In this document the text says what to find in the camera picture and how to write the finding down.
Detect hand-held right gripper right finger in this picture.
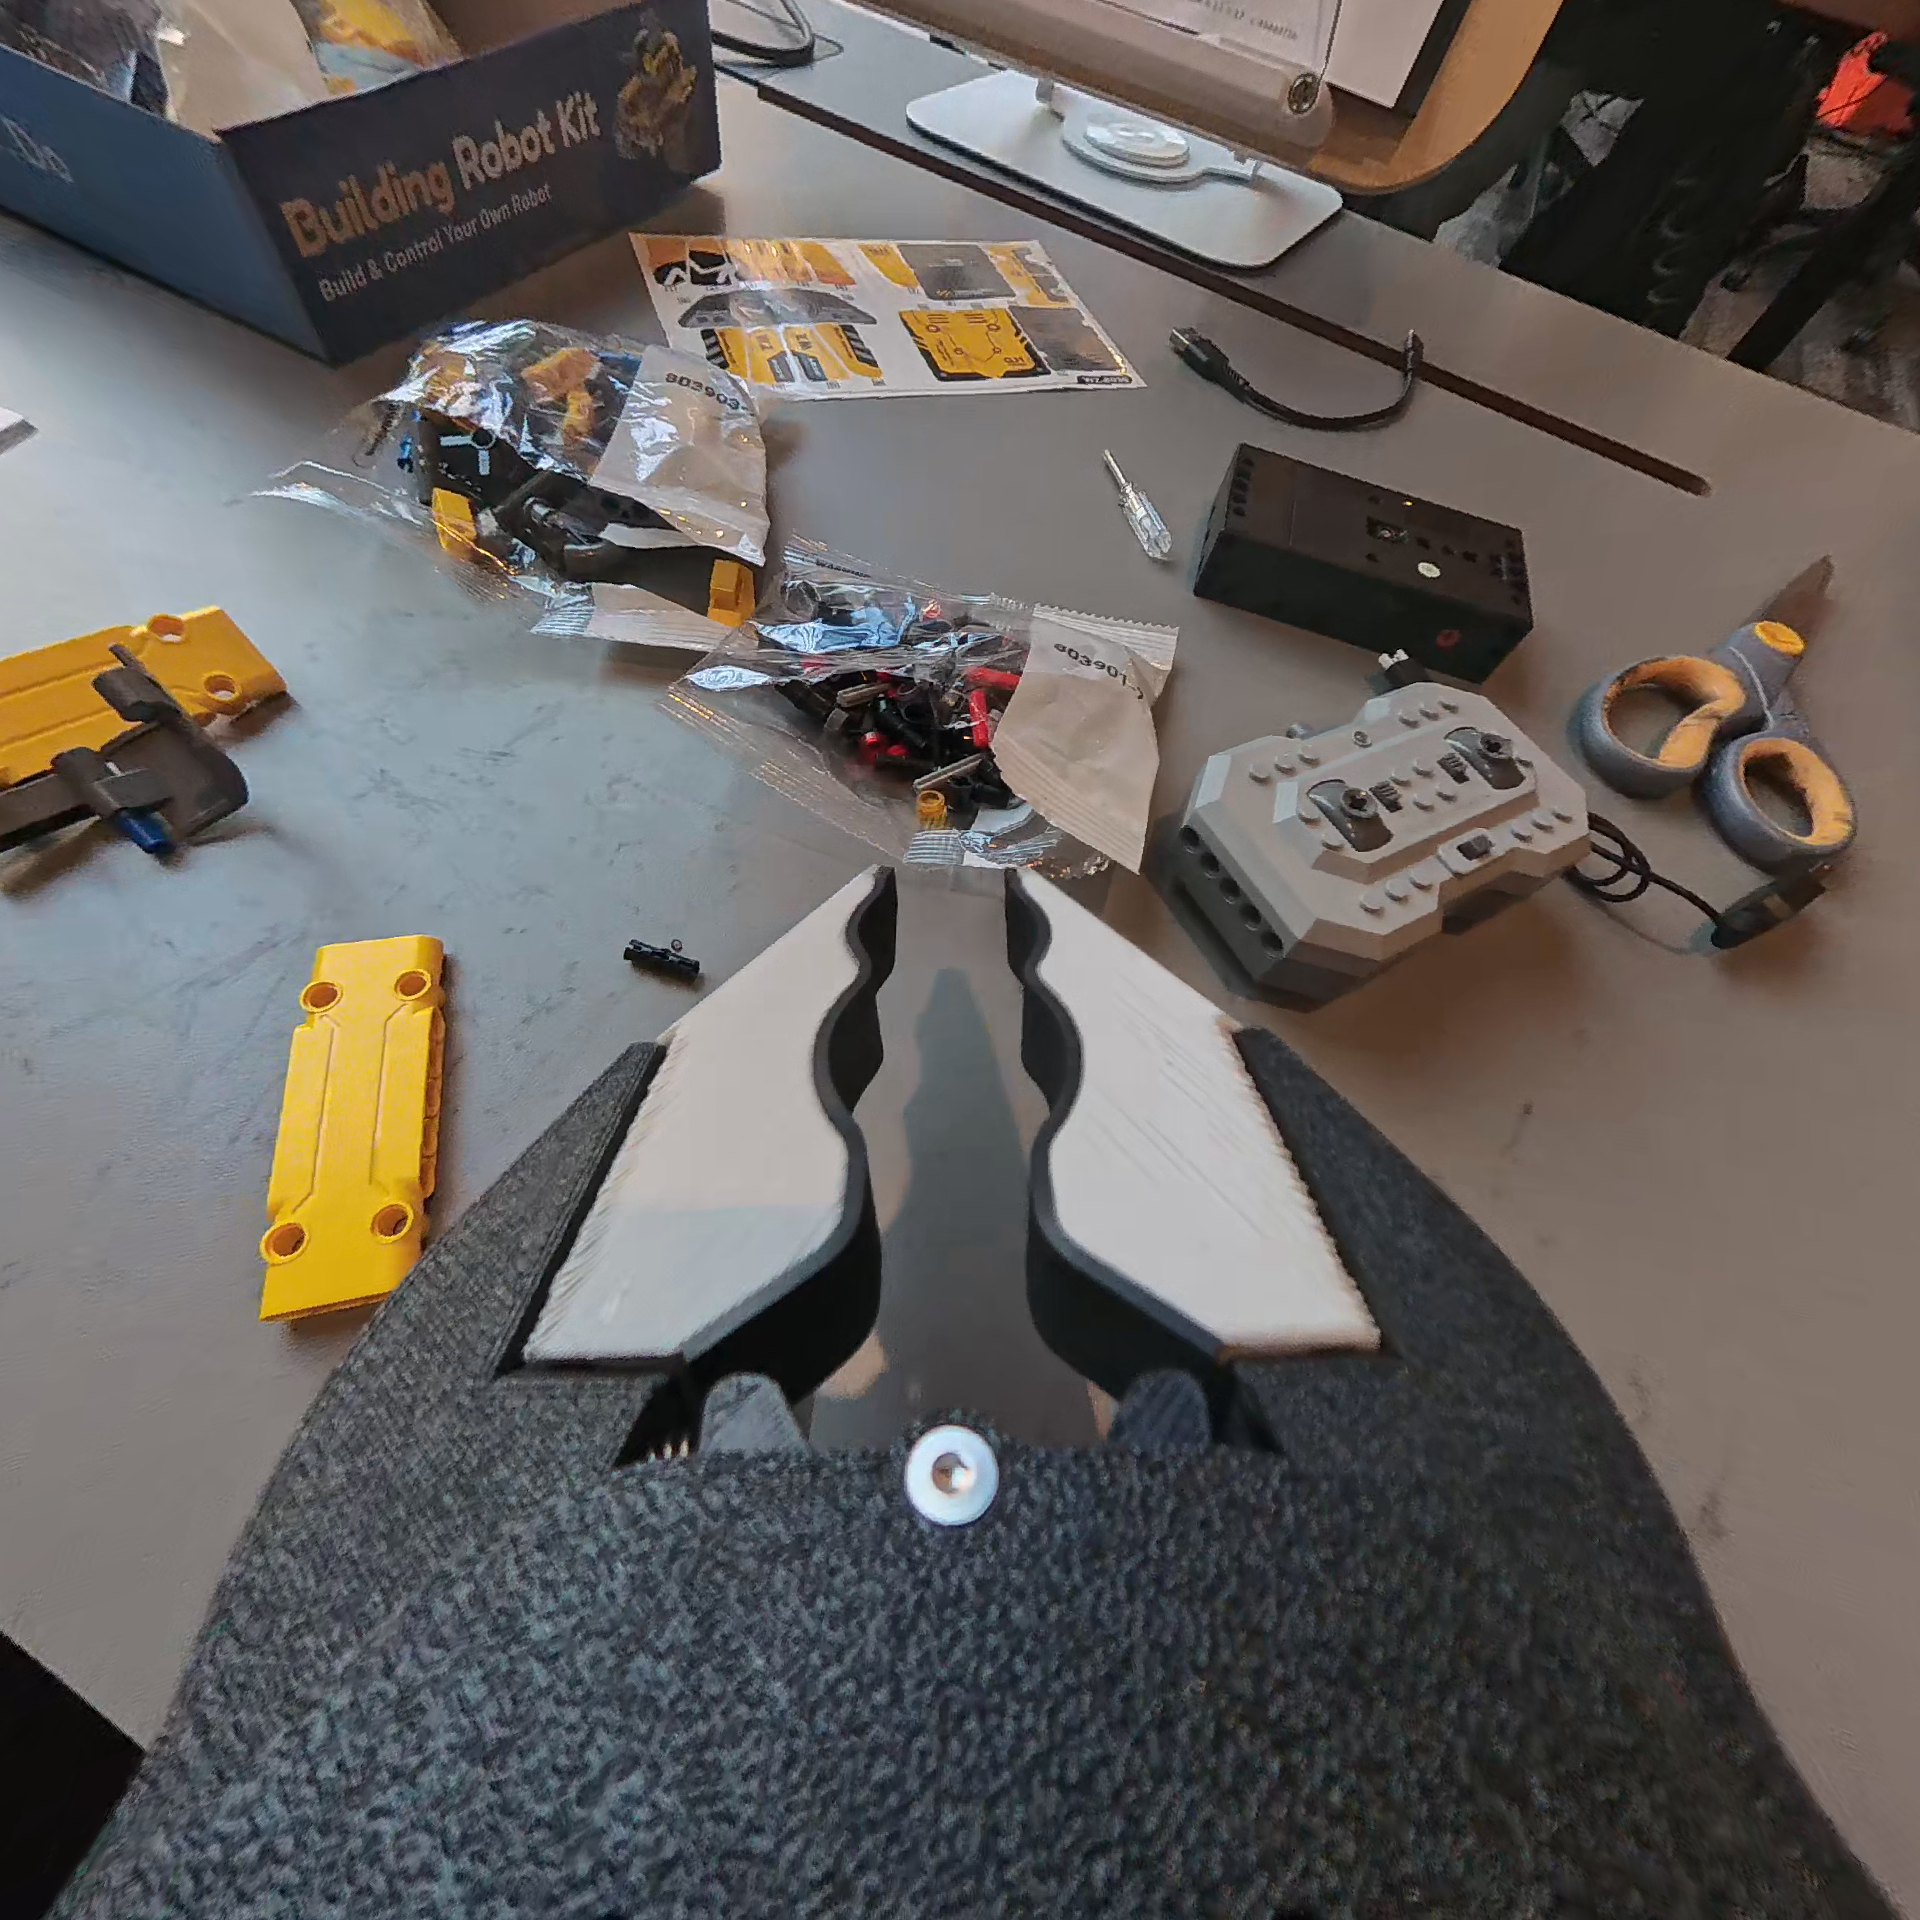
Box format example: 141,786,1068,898
1005,871,1383,1366

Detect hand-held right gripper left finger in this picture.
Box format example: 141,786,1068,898
525,863,900,1368

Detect yellow beam panel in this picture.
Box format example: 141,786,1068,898
0,600,293,800
256,929,449,1328

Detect bag of red black parts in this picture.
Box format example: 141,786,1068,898
661,567,1181,878

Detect bag of yellow blue parts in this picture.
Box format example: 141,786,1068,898
252,314,777,654

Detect blue cardboard kit box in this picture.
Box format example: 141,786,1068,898
0,0,724,368

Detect large clear bag yellow parts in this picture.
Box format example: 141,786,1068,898
123,0,470,109

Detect grey desk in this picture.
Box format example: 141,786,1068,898
0,60,1920,1786

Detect grey control hub block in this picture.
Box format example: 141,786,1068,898
1149,679,1598,1013

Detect small black box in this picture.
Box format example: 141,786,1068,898
1189,439,1539,692

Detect yellow grey sticker sheet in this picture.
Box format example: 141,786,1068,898
625,228,1149,404

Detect white stand base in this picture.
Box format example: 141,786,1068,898
900,64,1347,273

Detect orange plastic object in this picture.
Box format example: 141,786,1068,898
1813,26,1902,132

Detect black hub cable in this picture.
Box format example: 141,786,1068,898
1556,813,1836,953

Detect small clear-handled screwdriver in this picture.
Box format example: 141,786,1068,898
1100,444,1176,567

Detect black USB cable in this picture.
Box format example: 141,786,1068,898
1167,324,1430,436

